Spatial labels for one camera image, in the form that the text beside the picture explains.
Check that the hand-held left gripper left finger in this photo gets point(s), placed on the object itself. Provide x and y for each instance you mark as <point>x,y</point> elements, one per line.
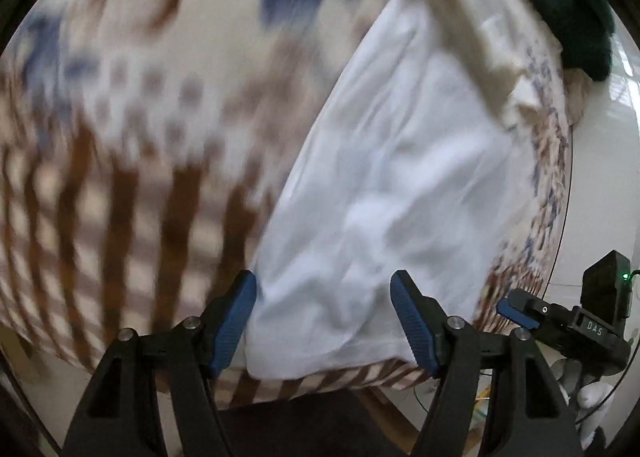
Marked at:
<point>232,322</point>

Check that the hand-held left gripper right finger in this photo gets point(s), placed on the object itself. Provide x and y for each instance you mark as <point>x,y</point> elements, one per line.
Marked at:
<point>412,322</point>

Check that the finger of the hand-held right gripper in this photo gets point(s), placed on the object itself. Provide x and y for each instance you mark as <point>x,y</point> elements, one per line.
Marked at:
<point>521,314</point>

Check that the white t-shirt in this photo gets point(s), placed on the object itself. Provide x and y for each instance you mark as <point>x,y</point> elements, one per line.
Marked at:
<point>390,212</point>

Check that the person's right hand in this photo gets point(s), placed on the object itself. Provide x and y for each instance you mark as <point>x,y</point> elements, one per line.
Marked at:
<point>592,394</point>

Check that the white bed headboard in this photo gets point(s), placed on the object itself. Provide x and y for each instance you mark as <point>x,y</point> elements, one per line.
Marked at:
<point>600,197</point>

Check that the beige cloth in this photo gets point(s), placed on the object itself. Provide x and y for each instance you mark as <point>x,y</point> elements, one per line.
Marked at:
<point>575,97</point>

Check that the floral checked blanket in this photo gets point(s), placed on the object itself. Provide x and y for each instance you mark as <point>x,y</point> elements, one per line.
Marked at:
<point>150,87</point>

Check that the dark teal quilt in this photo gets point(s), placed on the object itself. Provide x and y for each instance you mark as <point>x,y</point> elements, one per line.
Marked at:
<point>565,2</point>

